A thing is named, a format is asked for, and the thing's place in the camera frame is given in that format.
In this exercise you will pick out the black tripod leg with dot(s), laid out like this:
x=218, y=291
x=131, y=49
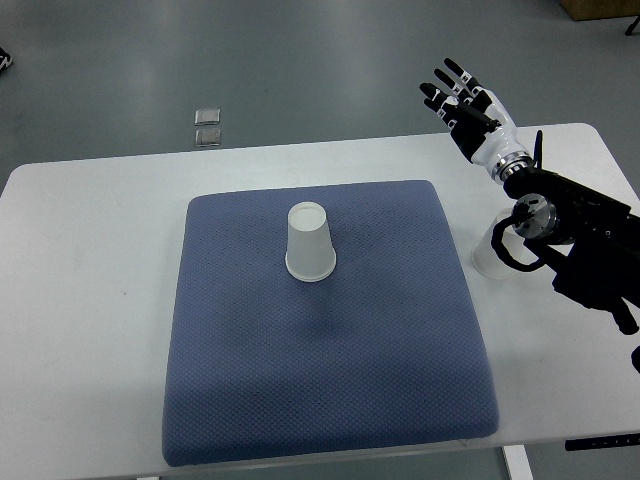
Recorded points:
x=631, y=28

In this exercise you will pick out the white table leg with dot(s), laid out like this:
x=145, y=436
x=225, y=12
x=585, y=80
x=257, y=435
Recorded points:
x=517, y=462

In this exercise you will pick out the white paper cup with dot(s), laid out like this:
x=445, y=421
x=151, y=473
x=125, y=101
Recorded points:
x=310, y=256
x=484, y=257

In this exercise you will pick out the black table control panel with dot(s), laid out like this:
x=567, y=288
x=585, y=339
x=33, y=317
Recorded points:
x=603, y=442

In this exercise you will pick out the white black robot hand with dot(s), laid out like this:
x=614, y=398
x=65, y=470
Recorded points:
x=478, y=122

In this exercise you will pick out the upper metal floor plate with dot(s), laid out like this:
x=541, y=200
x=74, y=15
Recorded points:
x=207, y=116

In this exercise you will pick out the person in black trousers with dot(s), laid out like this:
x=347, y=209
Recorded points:
x=6, y=60

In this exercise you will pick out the metal floor plate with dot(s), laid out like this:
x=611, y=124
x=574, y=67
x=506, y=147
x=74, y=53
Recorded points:
x=207, y=116
x=208, y=137

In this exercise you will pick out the blue fabric cushion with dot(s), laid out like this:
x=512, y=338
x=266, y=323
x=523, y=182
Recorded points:
x=386, y=351

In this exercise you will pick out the lower metal floor plate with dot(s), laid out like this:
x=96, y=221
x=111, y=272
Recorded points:
x=208, y=137

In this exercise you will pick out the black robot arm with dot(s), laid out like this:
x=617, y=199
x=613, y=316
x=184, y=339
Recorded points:
x=590, y=241

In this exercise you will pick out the cardboard box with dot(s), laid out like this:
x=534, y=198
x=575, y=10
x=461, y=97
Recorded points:
x=585, y=10

